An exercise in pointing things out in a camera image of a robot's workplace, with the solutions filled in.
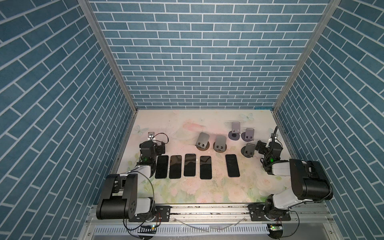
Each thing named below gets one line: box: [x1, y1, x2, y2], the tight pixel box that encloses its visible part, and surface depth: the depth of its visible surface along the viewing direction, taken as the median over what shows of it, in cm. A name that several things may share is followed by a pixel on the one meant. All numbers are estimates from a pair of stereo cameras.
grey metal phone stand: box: [231, 121, 241, 134], surface depth 102 cm
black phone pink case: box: [225, 154, 240, 177], surface depth 92 cm
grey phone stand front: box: [244, 128, 255, 140], surface depth 101 cm
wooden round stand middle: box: [195, 132, 210, 151], surface depth 98 cm
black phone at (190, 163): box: [184, 153, 196, 177], surface depth 91 cm
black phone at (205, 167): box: [200, 156, 212, 180], surface depth 91 cm
